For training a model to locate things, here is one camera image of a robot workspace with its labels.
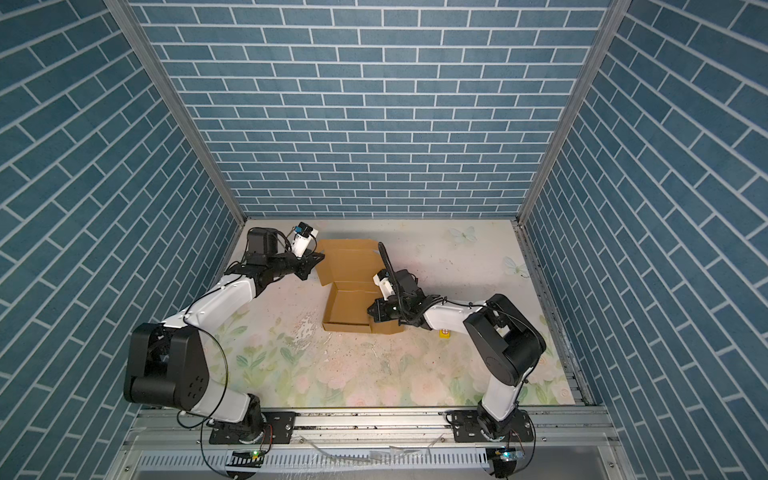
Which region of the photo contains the brown cardboard paper box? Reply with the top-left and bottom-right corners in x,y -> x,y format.
315,239 -> 405,335

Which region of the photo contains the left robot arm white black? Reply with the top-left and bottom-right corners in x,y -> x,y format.
123,222 -> 325,444

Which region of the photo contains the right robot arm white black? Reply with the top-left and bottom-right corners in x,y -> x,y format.
368,269 -> 546,441

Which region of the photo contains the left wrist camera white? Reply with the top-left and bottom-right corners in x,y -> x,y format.
291,222 -> 318,258

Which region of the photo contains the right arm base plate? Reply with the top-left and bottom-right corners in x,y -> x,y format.
444,406 -> 535,443

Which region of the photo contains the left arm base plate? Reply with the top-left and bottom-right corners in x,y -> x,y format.
209,410 -> 297,446

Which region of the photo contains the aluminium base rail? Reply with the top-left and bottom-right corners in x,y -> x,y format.
107,406 -> 633,479

